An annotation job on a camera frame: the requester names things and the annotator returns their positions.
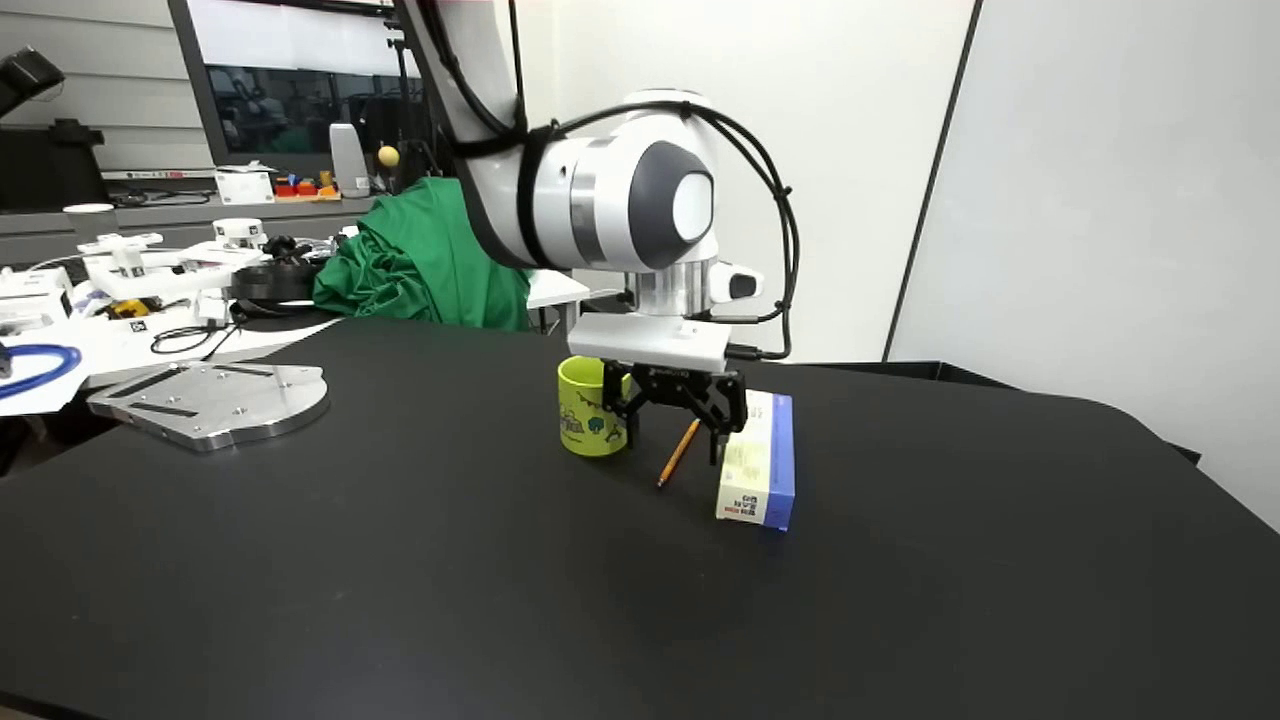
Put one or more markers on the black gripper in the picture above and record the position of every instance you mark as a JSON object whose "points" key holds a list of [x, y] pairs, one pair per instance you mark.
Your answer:
{"points": [[673, 384]]}

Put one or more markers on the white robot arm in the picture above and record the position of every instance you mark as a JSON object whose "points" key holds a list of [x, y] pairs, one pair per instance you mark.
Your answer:
{"points": [[626, 203]]}

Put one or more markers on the white and blue box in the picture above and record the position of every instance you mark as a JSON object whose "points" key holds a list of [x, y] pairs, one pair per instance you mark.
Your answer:
{"points": [[764, 464]]}

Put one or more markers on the green cloth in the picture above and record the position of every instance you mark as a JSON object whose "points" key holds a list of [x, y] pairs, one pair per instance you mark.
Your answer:
{"points": [[415, 266]]}

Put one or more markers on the small yellow ball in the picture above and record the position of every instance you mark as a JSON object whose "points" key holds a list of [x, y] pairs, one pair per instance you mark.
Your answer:
{"points": [[391, 157]]}

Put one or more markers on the silver metal mounting plate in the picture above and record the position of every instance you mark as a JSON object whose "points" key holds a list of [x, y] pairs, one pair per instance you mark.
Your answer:
{"points": [[214, 397]]}

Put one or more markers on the black desktop monitor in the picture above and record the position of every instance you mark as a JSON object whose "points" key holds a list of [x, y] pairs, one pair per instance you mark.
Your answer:
{"points": [[306, 82]]}

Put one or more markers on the white side table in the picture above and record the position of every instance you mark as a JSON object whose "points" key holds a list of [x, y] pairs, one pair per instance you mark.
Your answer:
{"points": [[107, 350]]}

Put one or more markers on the black bag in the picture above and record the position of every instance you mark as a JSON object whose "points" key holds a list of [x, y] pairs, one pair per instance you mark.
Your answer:
{"points": [[46, 162]]}

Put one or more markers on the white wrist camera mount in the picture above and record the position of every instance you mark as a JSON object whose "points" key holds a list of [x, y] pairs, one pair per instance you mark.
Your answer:
{"points": [[655, 340]]}

